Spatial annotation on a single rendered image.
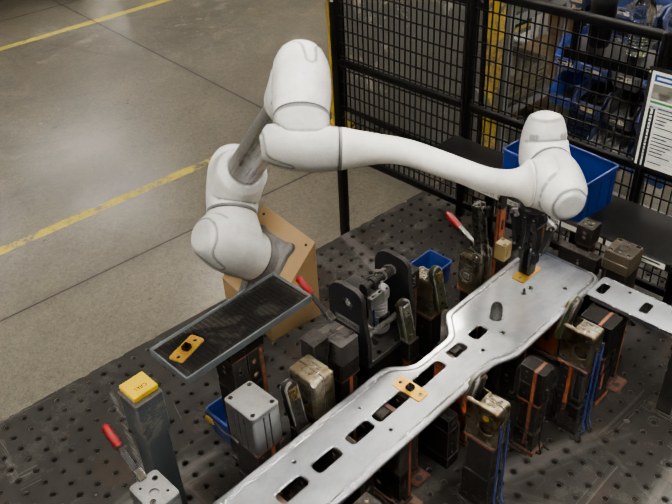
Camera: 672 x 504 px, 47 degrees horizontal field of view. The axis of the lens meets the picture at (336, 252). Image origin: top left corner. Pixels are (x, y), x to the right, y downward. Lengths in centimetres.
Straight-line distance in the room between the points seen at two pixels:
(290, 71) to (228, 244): 62
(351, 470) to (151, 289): 234
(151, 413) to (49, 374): 188
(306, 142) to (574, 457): 106
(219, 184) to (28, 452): 90
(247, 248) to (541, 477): 101
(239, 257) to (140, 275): 175
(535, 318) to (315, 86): 81
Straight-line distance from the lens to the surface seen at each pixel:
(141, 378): 173
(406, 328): 196
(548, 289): 216
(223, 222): 225
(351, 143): 177
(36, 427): 238
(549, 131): 182
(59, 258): 425
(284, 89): 182
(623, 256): 222
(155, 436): 179
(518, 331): 202
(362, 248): 278
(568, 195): 168
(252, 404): 169
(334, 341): 186
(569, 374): 209
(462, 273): 220
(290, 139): 176
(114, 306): 383
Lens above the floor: 234
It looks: 36 degrees down
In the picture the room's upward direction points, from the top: 3 degrees counter-clockwise
